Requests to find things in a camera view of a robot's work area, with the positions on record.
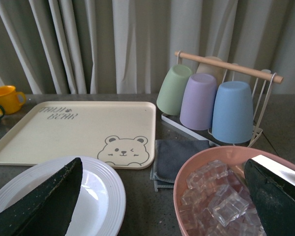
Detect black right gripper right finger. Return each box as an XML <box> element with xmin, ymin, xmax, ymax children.
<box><xmin>244</xmin><ymin>155</ymin><xmax>295</xmax><ymax>236</ymax></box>

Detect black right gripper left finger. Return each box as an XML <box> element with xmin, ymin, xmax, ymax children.
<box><xmin>0</xmin><ymin>157</ymin><xmax>83</xmax><ymax>236</ymax></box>

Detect white ridged plate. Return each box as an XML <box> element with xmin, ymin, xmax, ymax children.
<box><xmin>0</xmin><ymin>156</ymin><xmax>126</xmax><ymax>236</ymax></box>

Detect clear ice cubes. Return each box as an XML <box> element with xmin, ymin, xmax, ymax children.
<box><xmin>178</xmin><ymin>160</ymin><xmax>266</xmax><ymax>236</ymax></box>

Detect pink bowl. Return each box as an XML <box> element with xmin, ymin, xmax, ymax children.
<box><xmin>173</xmin><ymin>146</ymin><xmax>295</xmax><ymax>236</ymax></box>

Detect blue tumbler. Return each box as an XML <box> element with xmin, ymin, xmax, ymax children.
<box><xmin>212</xmin><ymin>81</ymin><xmax>253</xmax><ymax>144</ymax></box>

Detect cream bear tray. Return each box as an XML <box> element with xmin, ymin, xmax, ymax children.
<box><xmin>0</xmin><ymin>101</ymin><xmax>156</xmax><ymax>169</ymax></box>

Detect grey folded cloth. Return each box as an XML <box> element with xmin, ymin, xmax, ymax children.
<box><xmin>150</xmin><ymin>140</ymin><xmax>210</xmax><ymax>192</ymax></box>

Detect purple tumbler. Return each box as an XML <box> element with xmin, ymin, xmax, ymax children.
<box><xmin>179</xmin><ymin>73</ymin><xmax>217</xmax><ymax>130</ymax></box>

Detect yellow mug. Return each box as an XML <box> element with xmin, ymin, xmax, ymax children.
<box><xmin>0</xmin><ymin>86</ymin><xmax>26</xmax><ymax>115</ymax></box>

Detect beige tumbler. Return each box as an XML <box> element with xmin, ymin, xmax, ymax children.
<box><xmin>196</xmin><ymin>62</ymin><xmax>226</xmax><ymax>86</ymax></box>

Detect green tumbler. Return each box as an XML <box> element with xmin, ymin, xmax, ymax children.
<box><xmin>156</xmin><ymin>64</ymin><xmax>193</xmax><ymax>116</ymax></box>

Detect grey curtain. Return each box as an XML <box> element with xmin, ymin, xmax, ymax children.
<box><xmin>0</xmin><ymin>0</ymin><xmax>295</xmax><ymax>94</ymax></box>

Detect white cup rack wooden handle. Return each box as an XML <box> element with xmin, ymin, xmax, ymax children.
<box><xmin>161</xmin><ymin>51</ymin><xmax>283</xmax><ymax>147</ymax></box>

